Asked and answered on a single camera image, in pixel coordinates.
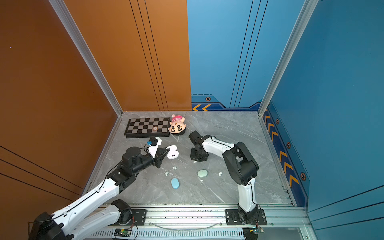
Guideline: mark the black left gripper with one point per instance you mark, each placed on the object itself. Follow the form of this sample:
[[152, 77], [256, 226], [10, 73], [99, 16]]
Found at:
[[157, 158]]

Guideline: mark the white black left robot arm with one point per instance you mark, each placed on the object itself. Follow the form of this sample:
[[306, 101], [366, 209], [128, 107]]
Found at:
[[77, 221]]

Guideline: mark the green circuit board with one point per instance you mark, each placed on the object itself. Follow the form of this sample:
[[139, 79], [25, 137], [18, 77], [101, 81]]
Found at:
[[256, 230], [126, 233]]

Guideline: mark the mint green charging case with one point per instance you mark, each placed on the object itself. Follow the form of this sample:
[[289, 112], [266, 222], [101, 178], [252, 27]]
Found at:
[[202, 173]]

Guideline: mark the green circuit board right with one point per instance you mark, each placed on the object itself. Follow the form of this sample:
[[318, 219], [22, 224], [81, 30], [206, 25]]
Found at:
[[256, 230]]

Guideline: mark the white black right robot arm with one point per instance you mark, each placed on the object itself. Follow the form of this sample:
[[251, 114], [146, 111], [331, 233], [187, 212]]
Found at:
[[242, 168]]

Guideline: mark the green circuit board left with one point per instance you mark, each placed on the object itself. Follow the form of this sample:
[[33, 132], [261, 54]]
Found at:
[[126, 233]]

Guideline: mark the black folding chess board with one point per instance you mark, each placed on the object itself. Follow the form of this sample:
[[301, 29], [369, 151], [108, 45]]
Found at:
[[143, 128]]

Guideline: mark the light blue charging case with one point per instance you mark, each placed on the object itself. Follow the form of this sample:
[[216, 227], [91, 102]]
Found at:
[[175, 183]]

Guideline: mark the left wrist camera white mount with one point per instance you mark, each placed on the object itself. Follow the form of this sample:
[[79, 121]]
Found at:
[[153, 145]]

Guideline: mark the white earbud charging case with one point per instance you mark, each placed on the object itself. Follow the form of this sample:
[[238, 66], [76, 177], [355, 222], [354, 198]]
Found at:
[[173, 152]]

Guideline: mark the pink plush doll head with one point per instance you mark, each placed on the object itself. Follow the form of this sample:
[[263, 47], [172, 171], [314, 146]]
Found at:
[[177, 125]]

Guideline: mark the aluminium corner post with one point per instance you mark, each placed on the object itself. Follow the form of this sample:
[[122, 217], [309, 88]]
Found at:
[[76, 36], [294, 38]]

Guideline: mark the aluminium corner post left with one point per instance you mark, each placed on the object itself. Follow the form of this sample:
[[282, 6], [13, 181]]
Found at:
[[76, 36]]

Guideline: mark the aluminium corner post right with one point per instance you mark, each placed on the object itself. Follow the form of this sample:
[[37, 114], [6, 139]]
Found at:
[[294, 38]]

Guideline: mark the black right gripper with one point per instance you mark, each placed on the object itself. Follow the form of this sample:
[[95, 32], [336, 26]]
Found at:
[[192, 157]]

